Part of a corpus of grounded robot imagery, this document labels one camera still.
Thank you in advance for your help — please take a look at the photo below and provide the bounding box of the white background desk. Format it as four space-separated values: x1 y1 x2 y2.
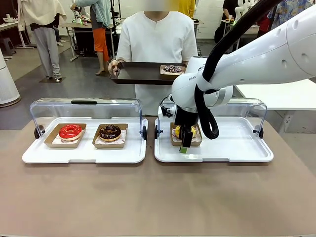
0 20 34 49

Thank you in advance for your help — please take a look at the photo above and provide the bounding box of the cardboard box of nut donut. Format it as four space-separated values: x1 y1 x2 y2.
92 123 129 149

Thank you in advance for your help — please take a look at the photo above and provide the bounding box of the white cylindrical air purifier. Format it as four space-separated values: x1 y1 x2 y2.
0 48 21 107

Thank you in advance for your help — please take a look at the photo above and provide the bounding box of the yellow sprinkle donut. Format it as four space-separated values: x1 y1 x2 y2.
174 125 198 139

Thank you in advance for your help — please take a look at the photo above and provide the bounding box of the person in yellow shirt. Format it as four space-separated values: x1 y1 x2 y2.
177 0 196 19

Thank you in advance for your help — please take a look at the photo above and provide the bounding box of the cardboard box of sprinkle donut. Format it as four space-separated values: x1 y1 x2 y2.
159 64 186 76

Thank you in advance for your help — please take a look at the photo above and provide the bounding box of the clear cover over sprinkled donuts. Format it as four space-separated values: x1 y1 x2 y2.
154 97 268 139

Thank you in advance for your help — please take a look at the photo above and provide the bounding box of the person in white shirt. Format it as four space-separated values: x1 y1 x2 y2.
115 11 198 116

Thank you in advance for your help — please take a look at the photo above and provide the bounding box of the person in floral shirt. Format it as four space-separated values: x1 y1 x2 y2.
256 0 305 38

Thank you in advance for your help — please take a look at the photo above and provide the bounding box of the person in black clothes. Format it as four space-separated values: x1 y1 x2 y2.
221 0 238 22

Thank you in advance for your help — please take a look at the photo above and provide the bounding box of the dark brown serving tray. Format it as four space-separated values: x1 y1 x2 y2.
110 61 188 86

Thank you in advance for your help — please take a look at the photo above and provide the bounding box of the background work table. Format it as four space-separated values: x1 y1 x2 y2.
60 21 124 62

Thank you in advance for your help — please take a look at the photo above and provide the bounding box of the person's right hand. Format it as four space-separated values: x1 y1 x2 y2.
108 60 122 79

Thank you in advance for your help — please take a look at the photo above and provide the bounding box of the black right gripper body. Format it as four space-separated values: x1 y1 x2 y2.
174 106 199 128

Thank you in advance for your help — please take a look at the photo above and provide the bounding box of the cardboard box of red donut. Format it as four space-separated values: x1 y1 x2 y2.
43 122 87 149

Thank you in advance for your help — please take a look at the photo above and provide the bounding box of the white side table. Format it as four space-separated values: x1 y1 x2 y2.
233 77 316 134

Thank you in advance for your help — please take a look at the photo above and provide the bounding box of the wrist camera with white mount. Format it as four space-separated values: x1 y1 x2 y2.
158 97 178 122

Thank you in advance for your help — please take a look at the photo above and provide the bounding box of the cardboard box of yellow donut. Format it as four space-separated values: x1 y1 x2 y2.
169 122 203 147

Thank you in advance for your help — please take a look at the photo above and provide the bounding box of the chocolate donut with coloured sprinkles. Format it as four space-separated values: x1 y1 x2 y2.
162 65 185 74

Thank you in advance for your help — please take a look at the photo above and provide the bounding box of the grey plastic stool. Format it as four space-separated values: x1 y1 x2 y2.
0 36 17 56

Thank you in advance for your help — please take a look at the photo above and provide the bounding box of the white tray for glazed donuts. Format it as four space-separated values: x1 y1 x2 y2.
22 117 149 164

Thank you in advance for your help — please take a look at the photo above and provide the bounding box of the person in orange trousers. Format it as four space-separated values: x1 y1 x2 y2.
70 0 112 76

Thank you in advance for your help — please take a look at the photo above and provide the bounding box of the person in beige top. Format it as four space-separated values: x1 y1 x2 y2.
18 0 68 80

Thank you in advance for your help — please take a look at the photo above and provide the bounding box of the small robot with green light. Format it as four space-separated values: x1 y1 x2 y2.
71 4 84 25

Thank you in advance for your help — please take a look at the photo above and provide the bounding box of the red glazed donut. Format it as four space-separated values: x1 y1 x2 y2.
58 124 83 142

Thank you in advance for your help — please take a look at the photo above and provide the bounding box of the chocolate donut with nuts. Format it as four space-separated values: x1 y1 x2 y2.
98 124 122 142

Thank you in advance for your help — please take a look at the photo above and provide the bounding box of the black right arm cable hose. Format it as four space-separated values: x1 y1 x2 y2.
194 0 282 141

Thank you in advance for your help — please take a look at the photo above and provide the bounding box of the clear cover over glazed donuts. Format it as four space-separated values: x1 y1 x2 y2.
29 98 148 141

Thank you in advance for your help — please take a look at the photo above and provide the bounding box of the white tray for sprinkled donuts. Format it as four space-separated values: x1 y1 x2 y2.
154 116 274 163

